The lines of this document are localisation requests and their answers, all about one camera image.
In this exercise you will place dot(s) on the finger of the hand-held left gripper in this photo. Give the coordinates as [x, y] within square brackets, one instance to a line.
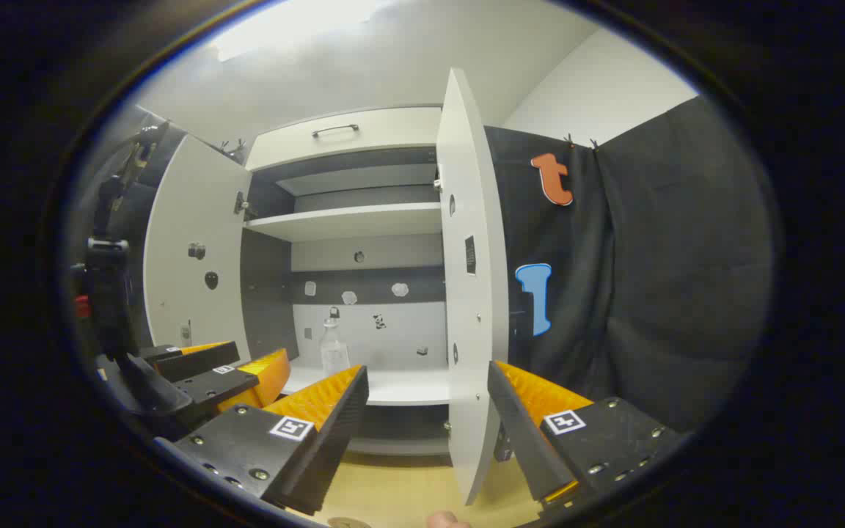
[199, 359]
[221, 387]

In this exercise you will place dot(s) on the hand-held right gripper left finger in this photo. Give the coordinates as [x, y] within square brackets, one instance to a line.
[320, 447]

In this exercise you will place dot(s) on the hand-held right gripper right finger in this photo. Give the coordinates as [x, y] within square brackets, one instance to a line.
[521, 440]

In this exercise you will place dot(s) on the round cork coaster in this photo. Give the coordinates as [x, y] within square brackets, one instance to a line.
[349, 523]

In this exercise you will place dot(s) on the clear plastic bottle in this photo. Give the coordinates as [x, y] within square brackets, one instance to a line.
[334, 352]

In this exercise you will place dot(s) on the white cabinet door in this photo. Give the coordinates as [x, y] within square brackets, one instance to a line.
[191, 220]
[470, 330]

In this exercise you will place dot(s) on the white and grey cabinet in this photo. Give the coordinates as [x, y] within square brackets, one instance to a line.
[364, 220]

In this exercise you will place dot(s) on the white cabinet drawer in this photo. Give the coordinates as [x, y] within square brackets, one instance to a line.
[393, 136]

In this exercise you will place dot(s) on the black backdrop cloth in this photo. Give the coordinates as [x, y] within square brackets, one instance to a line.
[650, 279]

